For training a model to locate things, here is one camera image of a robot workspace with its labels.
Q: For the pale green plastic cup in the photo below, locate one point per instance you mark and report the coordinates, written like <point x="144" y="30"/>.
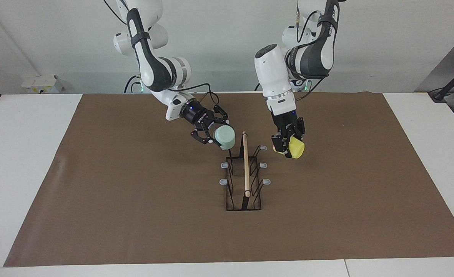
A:
<point x="225" y="137"/>

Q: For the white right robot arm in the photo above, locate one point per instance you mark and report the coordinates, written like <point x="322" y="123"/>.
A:
<point x="153" y="69"/>

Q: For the brown table mat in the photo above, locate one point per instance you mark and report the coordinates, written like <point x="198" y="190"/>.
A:
<point x="134" y="192"/>

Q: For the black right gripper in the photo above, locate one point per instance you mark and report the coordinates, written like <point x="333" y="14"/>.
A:
<point x="195" y="113"/>

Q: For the black angled stand pole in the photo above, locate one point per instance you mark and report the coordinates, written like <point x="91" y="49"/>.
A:
<point x="451" y="82"/>

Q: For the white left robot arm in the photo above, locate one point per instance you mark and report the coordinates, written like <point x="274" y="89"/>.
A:
<point x="273" y="73"/>

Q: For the yellow plastic cup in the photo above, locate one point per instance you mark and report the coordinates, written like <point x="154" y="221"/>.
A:
<point x="296" y="149"/>

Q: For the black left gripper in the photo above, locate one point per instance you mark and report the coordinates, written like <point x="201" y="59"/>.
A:
<point x="286" y="125"/>

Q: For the white wall socket box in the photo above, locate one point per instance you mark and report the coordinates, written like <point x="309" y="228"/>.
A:
<point x="42" y="84"/>

